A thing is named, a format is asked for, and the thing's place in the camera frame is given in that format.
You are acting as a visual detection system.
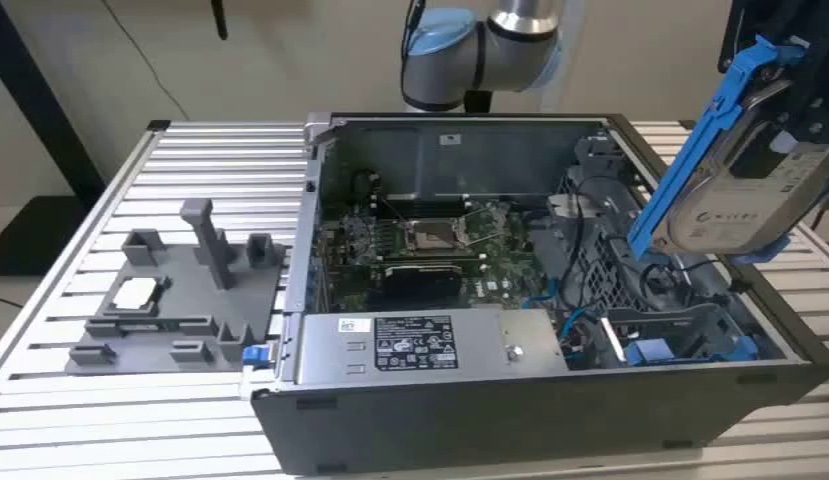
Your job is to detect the black upright pole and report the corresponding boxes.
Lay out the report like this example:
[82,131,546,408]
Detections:
[0,0,109,201]

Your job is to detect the silver CPU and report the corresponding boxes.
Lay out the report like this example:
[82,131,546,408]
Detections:
[113,278,163,310]

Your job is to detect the black open PC case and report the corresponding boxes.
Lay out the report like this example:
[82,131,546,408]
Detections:
[238,110,829,476]

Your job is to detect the thin locking lever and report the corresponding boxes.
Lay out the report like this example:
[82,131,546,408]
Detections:
[378,194,410,224]

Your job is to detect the metal socket cover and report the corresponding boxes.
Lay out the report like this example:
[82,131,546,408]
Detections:
[460,204,513,240]

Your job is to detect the green motherboard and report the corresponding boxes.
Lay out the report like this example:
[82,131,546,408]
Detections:
[317,197,556,314]

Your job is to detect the grey power supply unit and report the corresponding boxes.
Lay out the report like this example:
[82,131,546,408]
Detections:
[294,307,568,386]

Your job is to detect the black flat base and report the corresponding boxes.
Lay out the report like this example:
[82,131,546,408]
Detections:
[0,195,90,277]

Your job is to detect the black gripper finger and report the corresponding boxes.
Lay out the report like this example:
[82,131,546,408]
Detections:
[717,0,756,74]

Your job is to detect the CPU socket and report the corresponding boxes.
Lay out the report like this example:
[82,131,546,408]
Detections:
[404,217,466,254]

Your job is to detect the black antenna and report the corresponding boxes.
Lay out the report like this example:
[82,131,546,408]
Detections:
[209,0,230,41]

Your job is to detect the silver metal bracket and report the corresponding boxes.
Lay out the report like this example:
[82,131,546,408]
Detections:
[546,193,584,220]

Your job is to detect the green RAM stick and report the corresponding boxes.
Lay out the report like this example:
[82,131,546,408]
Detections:
[117,320,189,334]

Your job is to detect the blue disk wire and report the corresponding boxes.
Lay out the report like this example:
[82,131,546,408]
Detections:
[525,287,606,351]

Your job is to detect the grey perforated disk bay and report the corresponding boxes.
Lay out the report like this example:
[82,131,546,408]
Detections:
[526,167,742,321]

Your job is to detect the silver heat sink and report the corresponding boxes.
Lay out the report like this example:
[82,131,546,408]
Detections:
[344,214,389,251]

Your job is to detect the black RAM slots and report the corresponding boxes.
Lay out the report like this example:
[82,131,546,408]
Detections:
[373,192,473,211]

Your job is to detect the long black wire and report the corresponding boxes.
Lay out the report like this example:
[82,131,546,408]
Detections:
[561,174,633,306]

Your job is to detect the grey parts rack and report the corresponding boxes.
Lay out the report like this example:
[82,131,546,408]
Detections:
[63,198,289,375]

